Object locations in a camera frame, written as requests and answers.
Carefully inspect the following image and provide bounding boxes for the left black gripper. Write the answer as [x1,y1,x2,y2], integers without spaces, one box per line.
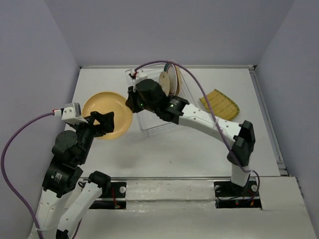
[71,109,116,162]

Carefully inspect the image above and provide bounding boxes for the yellow bamboo-pattern rectangular plate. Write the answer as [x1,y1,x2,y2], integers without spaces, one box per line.
[206,89,240,121]

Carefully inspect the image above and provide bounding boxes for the tan round plate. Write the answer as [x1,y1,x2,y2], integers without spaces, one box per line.
[82,92,134,141]

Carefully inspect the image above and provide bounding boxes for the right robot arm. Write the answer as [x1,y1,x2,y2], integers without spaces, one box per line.
[126,79,256,195]

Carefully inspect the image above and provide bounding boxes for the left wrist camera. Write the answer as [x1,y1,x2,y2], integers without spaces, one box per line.
[61,103,87,125]

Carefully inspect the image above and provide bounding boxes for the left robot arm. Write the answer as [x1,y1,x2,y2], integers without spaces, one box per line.
[29,112,115,239]

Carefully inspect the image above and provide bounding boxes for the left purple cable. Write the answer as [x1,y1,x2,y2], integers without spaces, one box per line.
[0,109,83,239]

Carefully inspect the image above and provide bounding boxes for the white wire dish rack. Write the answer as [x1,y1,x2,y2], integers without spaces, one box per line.
[125,61,196,135]

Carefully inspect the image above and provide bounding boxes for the small cream plate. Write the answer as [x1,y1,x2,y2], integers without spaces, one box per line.
[159,71,170,96]

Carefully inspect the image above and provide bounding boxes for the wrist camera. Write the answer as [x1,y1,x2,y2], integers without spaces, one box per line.
[127,69,148,85]
[61,103,87,125]

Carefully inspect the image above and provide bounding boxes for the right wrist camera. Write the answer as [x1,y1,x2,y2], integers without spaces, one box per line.
[127,69,148,85]

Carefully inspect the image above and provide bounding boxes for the beige plate with leaf design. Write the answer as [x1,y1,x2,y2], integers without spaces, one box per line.
[173,65,182,96]

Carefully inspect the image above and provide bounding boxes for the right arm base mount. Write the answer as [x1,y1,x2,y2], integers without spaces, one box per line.
[214,180,262,209]

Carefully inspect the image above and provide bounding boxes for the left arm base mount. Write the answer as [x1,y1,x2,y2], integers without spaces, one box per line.
[90,181,127,210]

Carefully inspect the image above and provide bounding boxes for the white plate with green rim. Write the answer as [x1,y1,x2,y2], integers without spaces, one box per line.
[164,63,178,95]

